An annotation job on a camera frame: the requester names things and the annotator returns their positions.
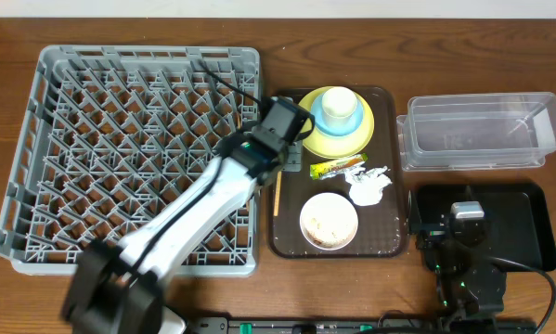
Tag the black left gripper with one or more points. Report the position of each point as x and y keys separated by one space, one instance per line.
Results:
x=294 y=155

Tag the yellow plate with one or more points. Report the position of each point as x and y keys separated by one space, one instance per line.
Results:
x=331 y=146

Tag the yellow green snack wrapper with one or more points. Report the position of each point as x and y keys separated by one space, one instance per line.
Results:
x=329 y=169

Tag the white tissue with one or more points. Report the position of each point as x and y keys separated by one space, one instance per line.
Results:
x=367 y=185

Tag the white bowl with rice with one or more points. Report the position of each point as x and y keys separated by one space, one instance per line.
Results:
x=328 y=221

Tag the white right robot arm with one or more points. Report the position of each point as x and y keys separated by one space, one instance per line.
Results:
x=470 y=287

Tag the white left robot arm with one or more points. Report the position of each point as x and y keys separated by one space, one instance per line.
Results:
x=121 y=288

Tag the grey plastic dishwasher rack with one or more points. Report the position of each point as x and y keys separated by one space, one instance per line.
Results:
x=110 y=136

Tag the light blue bowl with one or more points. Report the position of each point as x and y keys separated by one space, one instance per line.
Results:
x=342 y=129

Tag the white cup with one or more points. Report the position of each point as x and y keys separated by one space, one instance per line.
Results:
x=339 y=103

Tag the dark brown serving tray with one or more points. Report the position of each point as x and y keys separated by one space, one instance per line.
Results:
x=382 y=229

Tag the clear plastic bin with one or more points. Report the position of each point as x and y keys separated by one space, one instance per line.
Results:
x=477 y=131

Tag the black tray bin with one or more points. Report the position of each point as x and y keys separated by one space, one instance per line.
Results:
x=516 y=223

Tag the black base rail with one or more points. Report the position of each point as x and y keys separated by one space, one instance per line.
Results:
x=222 y=325

